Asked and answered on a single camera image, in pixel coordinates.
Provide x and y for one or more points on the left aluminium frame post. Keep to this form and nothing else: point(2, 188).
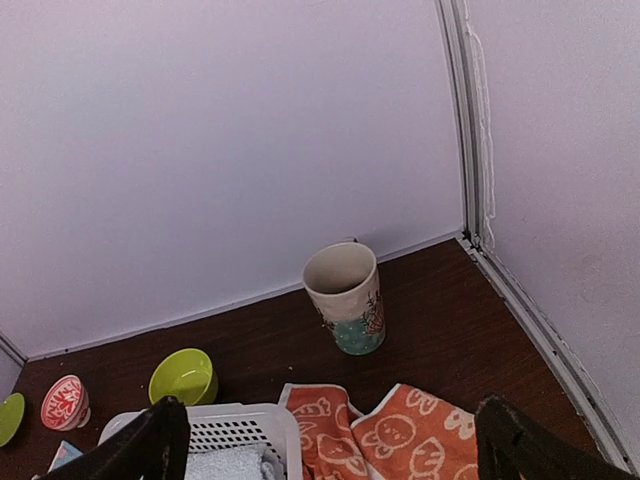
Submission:
point(12, 350)

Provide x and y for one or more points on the orange bunny towel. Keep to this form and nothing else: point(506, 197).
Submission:
point(410, 434)

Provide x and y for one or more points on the blue mickey dotted towel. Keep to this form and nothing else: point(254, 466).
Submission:
point(65, 453)

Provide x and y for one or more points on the red patterned ceramic bowl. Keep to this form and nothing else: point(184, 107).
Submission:
point(66, 405)

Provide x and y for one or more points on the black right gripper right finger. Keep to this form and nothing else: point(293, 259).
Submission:
point(510, 445)

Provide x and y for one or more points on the light blue folded towel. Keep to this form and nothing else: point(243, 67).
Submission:
point(243, 463)

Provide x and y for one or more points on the white perforated plastic basket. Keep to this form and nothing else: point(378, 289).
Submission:
point(223, 427)

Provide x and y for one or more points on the tall illustrated ceramic cup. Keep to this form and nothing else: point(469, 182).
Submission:
point(342, 281)

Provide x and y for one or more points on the green plastic bowl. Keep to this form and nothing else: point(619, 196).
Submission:
point(187, 374)

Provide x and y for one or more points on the aluminium frame post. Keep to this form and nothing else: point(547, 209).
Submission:
point(467, 72)
point(12, 350)

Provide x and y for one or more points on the right aluminium frame post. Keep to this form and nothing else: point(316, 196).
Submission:
point(467, 72)

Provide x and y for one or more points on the green plastic plate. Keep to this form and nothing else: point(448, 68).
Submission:
point(11, 415)

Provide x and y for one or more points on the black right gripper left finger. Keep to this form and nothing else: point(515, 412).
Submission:
point(154, 445)

